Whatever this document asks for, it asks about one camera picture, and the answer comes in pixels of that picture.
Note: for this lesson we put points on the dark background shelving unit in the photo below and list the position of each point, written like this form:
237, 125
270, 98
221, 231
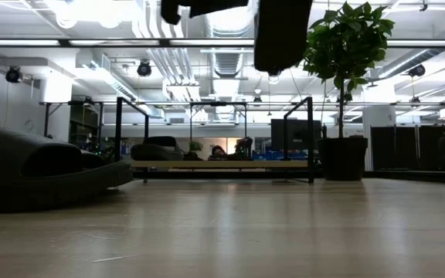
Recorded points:
85, 127

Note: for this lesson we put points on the black rubber slide sandal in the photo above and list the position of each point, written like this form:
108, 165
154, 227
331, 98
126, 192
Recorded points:
157, 151
282, 34
33, 193

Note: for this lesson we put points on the blue background bins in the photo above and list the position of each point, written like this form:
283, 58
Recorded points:
284, 155

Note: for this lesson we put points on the black aluminium rig frame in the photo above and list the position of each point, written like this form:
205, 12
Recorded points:
419, 177

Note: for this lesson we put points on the silver ventilation duct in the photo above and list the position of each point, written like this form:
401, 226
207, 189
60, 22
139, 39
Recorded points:
226, 63

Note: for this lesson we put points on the black frame wooden board shelf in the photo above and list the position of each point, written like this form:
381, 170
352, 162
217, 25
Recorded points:
245, 164

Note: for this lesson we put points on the black ceiling spotlight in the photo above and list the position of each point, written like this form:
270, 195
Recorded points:
416, 70
144, 69
13, 74

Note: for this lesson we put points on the green plant in black pot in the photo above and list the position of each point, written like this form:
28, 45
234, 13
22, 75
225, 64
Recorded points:
342, 158

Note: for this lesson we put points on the person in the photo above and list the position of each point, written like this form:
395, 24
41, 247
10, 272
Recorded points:
218, 151

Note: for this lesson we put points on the black monitor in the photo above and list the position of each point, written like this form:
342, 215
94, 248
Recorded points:
297, 135

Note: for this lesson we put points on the small background green plant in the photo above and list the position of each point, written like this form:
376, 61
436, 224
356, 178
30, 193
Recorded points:
196, 146

